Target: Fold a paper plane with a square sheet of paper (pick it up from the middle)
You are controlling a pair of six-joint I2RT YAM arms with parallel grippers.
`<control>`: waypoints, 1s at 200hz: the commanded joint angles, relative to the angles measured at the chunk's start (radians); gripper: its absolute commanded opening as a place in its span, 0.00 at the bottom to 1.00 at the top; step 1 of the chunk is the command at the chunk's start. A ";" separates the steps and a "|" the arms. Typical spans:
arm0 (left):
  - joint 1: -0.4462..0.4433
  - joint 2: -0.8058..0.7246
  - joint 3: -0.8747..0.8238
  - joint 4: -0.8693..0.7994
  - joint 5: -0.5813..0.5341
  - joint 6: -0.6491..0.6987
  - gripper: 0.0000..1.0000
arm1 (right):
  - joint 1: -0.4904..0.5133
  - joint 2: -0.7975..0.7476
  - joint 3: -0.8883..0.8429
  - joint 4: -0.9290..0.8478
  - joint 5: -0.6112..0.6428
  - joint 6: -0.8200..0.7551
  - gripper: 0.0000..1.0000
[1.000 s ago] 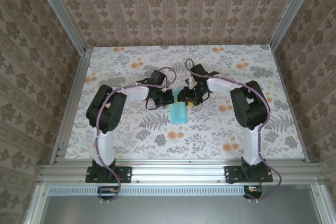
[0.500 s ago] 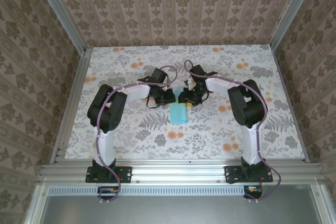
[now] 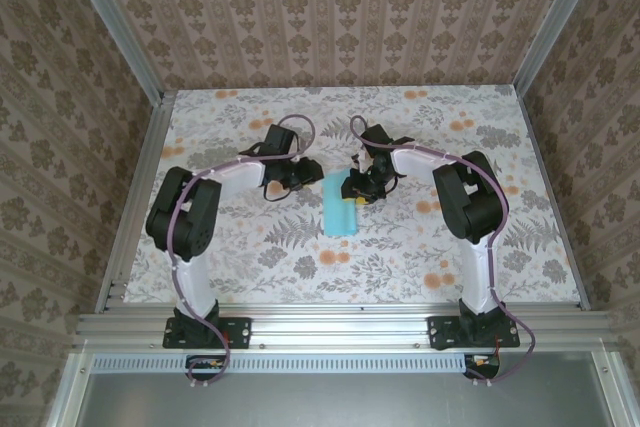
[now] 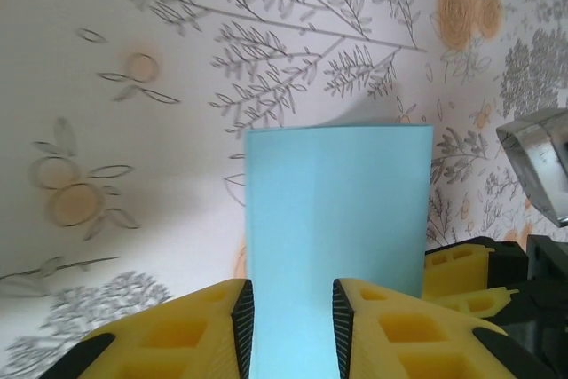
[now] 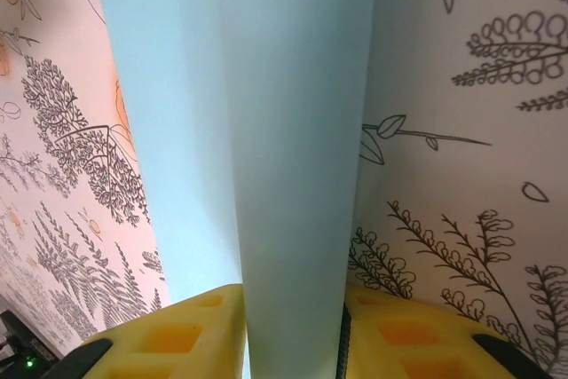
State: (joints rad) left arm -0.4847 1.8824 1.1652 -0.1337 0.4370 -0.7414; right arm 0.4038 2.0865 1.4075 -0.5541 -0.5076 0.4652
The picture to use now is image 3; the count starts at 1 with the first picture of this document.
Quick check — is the light blue cloth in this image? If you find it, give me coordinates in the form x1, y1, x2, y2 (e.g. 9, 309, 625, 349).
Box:
322, 170, 360, 237

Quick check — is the thin black left gripper cable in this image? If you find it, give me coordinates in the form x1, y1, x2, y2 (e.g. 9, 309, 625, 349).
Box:
259, 179, 297, 204

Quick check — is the grey metal panel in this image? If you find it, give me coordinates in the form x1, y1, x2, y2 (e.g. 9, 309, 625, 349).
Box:
47, 351, 640, 427

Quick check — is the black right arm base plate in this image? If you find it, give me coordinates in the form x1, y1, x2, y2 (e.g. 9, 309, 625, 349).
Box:
427, 315, 521, 351

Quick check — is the aluminium frame post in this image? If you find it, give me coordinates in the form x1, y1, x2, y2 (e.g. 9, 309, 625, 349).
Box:
62, 0, 166, 103
514, 0, 601, 93

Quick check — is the long aluminium cross rail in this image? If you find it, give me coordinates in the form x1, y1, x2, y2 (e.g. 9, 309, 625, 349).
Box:
72, 311, 619, 351

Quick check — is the thin black right gripper cable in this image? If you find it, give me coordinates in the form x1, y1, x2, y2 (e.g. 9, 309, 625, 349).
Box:
382, 169, 404, 197

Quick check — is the grey slotted cable duct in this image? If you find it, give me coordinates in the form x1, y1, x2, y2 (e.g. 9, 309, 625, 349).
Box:
92, 352, 501, 373

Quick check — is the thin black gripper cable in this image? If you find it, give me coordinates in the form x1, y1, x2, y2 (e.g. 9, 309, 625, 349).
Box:
382, 169, 404, 197
259, 179, 297, 204

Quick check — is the black connector board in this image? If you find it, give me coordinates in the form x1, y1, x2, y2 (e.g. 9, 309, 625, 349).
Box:
464, 354, 501, 379
185, 355, 229, 381

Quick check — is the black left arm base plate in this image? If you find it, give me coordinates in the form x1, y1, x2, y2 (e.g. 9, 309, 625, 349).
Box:
162, 315, 253, 350

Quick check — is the aluminium side rail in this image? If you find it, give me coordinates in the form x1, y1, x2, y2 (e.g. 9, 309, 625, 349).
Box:
514, 86, 591, 311
94, 91, 176, 313

